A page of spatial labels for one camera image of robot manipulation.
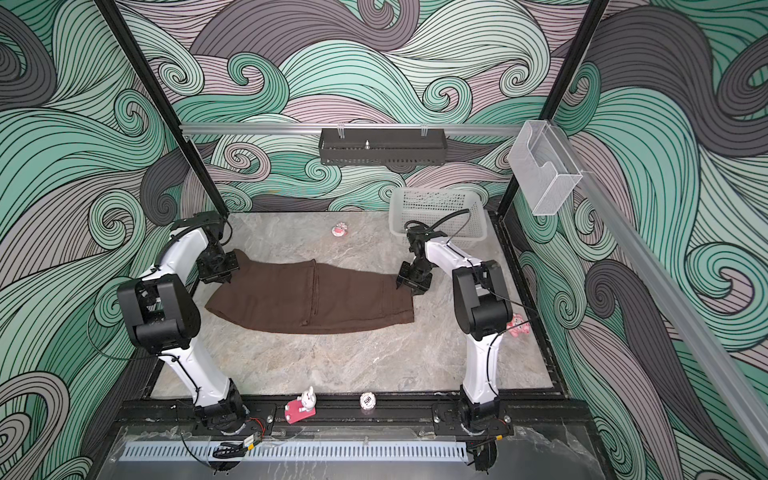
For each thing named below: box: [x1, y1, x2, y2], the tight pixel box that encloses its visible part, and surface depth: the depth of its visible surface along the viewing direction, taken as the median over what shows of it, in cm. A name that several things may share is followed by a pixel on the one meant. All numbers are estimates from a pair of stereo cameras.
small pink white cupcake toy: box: [331, 222, 348, 237], surface depth 113 cm
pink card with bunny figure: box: [284, 386, 317, 425], surface depth 74 cm
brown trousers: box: [205, 249, 415, 334], surface depth 94 cm
